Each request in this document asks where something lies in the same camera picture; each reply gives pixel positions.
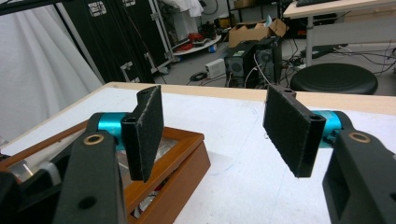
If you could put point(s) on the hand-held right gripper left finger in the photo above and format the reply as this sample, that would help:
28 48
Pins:
93 186

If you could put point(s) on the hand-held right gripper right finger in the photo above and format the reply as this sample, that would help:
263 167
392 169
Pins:
364 174

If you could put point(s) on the wooden box with glass lid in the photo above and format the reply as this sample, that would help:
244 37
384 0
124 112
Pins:
174 183

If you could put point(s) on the black round stool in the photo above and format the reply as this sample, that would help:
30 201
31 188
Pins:
334 79

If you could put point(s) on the white curtain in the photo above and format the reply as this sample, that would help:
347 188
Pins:
37 77

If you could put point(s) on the white table mat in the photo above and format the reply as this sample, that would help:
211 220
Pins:
233 193

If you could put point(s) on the black flight case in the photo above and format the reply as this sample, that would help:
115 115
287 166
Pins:
118 37

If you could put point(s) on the white desk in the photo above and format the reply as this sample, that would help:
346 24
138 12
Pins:
342 18

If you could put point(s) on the black computer tower green label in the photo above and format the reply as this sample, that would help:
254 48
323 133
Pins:
238 67

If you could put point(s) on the white power supply box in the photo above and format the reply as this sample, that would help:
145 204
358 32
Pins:
214 68

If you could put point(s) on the white round table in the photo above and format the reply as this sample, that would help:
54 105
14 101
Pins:
202 46

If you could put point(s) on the open cardboard box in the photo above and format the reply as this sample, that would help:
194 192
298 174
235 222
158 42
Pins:
255 31

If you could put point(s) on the white cloth cover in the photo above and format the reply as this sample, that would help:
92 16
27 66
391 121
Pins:
186 9

